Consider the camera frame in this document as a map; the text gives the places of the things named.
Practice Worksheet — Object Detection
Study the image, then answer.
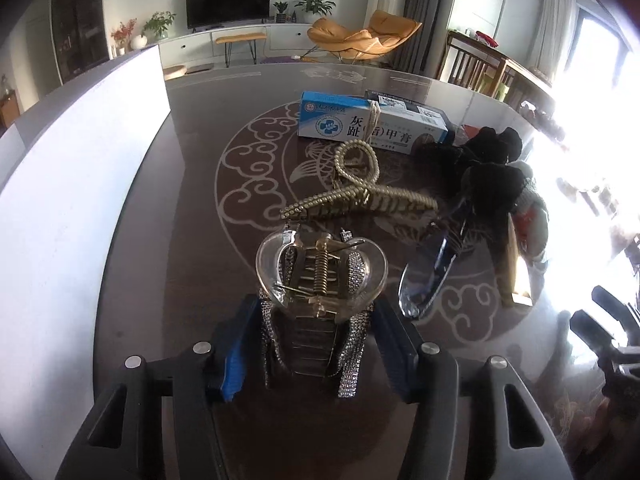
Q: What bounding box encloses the small dark potted plant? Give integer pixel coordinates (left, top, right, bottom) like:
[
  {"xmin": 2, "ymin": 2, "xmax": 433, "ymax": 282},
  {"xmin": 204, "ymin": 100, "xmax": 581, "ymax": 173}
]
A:
[{"xmin": 273, "ymin": 1, "xmax": 288, "ymax": 23}]

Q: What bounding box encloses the black velvet bow hair clip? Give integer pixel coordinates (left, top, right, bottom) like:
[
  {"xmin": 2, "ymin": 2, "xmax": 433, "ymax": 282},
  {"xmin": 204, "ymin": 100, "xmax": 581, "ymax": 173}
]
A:
[{"xmin": 412, "ymin": 127, "xmax": 526, "ymax": 219}]

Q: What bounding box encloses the black cardboard box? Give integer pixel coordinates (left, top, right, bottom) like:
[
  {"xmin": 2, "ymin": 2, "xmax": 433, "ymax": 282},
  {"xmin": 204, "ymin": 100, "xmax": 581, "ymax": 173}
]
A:
[{"xmin": 364, "ymin": 90, "xmax": 456, "ymax": 144}]

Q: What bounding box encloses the red flower vase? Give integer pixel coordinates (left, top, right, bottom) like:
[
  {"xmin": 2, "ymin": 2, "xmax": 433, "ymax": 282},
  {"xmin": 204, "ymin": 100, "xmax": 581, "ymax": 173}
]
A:
[{"xmin": 111, "ymin": 18, "xmax": 137, "ymax": 56}]

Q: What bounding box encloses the small wooden bench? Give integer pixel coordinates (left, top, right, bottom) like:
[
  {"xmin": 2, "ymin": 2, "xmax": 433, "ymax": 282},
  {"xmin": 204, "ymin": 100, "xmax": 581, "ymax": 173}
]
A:
[{"xmin": 214, "ymin": 32, "xmax": 268, "ymax": 67}]

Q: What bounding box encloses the blue white ointment box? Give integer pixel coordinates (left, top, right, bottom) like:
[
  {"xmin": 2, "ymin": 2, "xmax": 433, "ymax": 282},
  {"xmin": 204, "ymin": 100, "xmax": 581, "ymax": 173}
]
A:
[{"xmin": 298, "ymin": 91, "xmax": 445, "ymax": 155}]

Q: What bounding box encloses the gold pearl hair claw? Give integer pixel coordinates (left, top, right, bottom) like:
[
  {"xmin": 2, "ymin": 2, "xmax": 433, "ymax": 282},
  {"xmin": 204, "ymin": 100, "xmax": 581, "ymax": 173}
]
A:
[{"xmin": 280, "ymin": 140, "xmax": 438, "ymax": 221}]

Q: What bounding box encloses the green potted plant left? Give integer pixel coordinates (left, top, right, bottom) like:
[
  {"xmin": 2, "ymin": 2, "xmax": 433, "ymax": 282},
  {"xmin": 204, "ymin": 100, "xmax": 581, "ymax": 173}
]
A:
[{"xmin": 142, "ymin": 11, "xmax": 176, "ymax": 40}]

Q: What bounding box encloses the grey curtain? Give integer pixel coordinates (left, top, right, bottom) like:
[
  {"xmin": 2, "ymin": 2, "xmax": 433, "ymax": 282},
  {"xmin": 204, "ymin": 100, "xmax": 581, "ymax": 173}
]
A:
[{"xmin": 392, "ymin": 0, "xmax": 454, "ymax": 78}]

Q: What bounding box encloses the orange lounge chair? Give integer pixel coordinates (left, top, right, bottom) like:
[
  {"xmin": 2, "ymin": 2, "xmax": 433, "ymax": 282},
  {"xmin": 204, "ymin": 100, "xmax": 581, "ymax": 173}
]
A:
[{"xmin": 307, "ymin": 10, "xmax": 422, "ymax": 62}]

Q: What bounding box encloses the green potted plant right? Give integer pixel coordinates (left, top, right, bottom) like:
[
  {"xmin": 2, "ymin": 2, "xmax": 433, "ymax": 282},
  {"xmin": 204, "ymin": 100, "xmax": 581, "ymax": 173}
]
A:
[{"xmin": 295, "ymin": 0, "xmax": 336, "ymax": 24}]

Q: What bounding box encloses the dark display cabinet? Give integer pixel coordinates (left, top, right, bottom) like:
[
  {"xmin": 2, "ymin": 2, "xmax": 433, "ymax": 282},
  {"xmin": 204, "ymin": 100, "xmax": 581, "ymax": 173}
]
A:
[{"xmin": 51, "ymin": 0, "xmax": 110, "ymax": 84}]

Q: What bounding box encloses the red packet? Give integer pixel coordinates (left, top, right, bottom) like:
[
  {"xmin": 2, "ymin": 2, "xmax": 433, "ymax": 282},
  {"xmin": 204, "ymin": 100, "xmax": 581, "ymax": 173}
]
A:
[{"xmin": 510, "ymin": 160, "xmax": 549, "ymax": 274}]

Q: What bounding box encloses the clear rhinestone hair claw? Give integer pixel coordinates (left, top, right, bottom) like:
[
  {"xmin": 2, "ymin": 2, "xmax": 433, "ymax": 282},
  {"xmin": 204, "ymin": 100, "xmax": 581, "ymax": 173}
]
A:
[{"xmin": 255, "ymin": 229, "xmax": 388, "ymax": 399}]

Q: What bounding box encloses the green potted plant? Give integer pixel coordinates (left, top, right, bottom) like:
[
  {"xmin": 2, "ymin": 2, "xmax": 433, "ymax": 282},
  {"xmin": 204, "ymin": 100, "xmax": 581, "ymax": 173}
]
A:
[
  {"xmin": 295, "ymin": 0, "xmax": 336, "ymax": 24},
  {"xmin": 142, "ymin": 11, "xmax": 176, "ymax": 40}
]

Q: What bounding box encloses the black flat television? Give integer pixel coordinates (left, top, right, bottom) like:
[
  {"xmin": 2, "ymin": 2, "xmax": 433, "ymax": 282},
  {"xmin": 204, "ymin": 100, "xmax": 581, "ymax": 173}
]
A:
[{"xmin": 186, "ymin": 0, "xmax": 270, "ymax": 29}]

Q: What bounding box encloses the wooden dining chair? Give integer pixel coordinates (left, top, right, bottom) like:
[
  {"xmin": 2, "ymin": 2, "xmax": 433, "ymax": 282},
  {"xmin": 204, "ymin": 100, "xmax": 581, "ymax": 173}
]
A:
[{"xmin": 437, "ymin": 30, "xmax": 509, "ymax": 99}]

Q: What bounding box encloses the white tv cabinet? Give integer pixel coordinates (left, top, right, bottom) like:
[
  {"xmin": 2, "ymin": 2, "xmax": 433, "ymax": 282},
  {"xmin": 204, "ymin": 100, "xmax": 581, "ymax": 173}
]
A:
[{"xmin": 160, "ymin": 23, "xmax": 314, "ymax": 68}]

